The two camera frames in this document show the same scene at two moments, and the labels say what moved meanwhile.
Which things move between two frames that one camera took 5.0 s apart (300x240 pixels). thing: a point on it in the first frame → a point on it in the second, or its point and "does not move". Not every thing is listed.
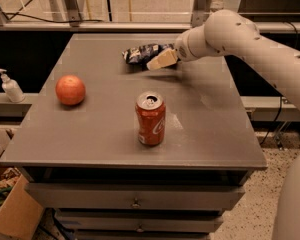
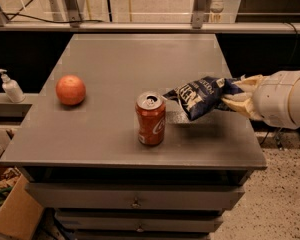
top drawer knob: x=136 y=203 does not move
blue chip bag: x=142 y=53 → x=205 y=96
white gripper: x=181 y=51 → x=272 y=97
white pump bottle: x=12 y=90 does not move
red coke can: x=151 y=112 does not move
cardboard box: x=19 y=215 does not move
